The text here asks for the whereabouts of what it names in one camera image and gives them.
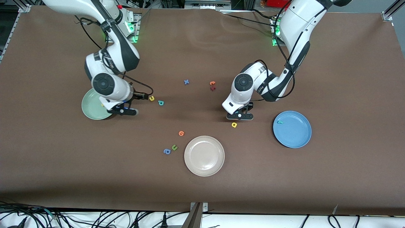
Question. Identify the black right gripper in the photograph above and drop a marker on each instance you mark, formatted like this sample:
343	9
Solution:
135	96

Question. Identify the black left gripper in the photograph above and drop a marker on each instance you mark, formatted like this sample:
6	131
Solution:
249	106

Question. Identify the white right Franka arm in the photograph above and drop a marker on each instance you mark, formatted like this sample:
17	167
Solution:
121	92

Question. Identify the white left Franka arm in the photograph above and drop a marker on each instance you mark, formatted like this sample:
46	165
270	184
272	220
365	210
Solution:
297	22

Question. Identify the blue plate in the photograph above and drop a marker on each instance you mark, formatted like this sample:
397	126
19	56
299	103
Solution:
294	133

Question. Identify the green plate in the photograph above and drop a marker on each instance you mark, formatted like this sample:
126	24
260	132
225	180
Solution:
90	109

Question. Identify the orange letter e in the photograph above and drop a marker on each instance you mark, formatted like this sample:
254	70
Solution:
181	133

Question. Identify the blue letter a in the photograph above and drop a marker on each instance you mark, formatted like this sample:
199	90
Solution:
166	151

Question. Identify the beige plate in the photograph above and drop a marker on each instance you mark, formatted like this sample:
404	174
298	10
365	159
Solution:
204	155

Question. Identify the red box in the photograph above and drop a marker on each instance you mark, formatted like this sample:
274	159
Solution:
278	3

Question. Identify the grey metal box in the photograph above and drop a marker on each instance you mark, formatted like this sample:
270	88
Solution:
207	4

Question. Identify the white paper tag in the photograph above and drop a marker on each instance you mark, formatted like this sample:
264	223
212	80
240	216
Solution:
335	209

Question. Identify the metal table edge bracket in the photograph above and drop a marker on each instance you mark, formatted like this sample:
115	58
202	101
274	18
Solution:
196	218

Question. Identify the aluminium frame rail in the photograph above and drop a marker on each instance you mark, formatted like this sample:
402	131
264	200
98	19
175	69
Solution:
388	14
24	8

